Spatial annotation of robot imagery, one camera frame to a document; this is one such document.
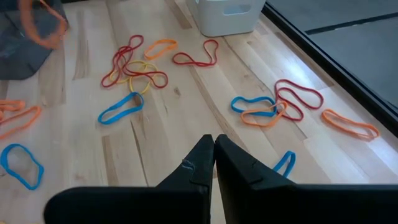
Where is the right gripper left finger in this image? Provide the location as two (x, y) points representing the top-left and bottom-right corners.
(43, 134), (216, 224)

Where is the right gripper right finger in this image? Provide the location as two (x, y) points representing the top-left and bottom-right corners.
(215, 133), (398, 224)

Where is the blue rubber band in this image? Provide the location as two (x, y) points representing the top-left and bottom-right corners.
(98, 91), (145, 126)
(0, 143), (45, 191)
(272, 150), (297, 179)
(230, 95), (278, 118)

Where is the orange rubber band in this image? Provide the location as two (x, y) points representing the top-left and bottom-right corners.
(0, 99), (26, 121)
(144, 38), (178, 60)
(17, 0), (68, 50)
(240, 100), (289, 128)
(0, 105), (43, 140)
(322, 108), (381, 141)

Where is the red rubber band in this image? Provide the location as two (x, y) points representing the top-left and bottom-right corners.
(172, 39), (220, 68)
(100, 34), (145, 89)
(121, 46), (169, 90)
(274, 78), (325, 122)

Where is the yellow rubber band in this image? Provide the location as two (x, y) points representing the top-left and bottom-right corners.
(109, 59), (160, 95)

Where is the frosted translucent plastic basket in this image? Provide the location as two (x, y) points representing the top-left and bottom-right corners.
(185, 0), (267, 38)

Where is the smoky grey plastic basket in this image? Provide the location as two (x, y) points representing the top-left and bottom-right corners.
(0, 0), (69, 81)

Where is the black metal table frame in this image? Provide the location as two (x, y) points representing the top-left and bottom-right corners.
(262, 1), (398, 138)

